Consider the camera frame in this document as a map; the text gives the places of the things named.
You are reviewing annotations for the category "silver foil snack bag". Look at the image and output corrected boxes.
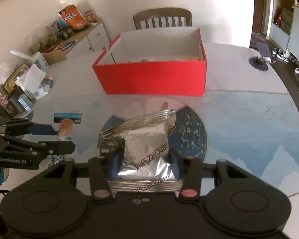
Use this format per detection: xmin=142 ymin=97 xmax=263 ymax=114
xmin=100 ymin=109 xmax=182 ymax=193

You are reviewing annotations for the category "white tissue paper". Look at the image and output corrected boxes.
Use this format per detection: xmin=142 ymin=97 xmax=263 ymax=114
xmin=14 ymin=64 xmax=46 ymax=94

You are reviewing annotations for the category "red cardboard shoe box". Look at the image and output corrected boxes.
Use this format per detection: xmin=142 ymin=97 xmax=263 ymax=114
xmin=92 ymin=27 xmax=207 ymax=97

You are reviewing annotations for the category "white drawer sideboard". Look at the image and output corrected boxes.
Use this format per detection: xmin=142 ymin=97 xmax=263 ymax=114
xmin=43 ymin=17 xmax=109 ymax=65

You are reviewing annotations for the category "orange snack bag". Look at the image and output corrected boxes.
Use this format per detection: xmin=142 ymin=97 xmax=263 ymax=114
xmin=58 ymin=5 xmax=89 ymax=31

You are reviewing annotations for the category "far wooden chair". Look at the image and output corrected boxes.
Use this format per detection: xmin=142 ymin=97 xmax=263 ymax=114
xmin=133 ymin=7 xmax=192 ymax=30

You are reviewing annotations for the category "white wall cabinet unit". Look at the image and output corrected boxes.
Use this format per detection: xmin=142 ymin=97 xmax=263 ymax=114
xmin=269 ymin=0 xmax=299 ymax=62

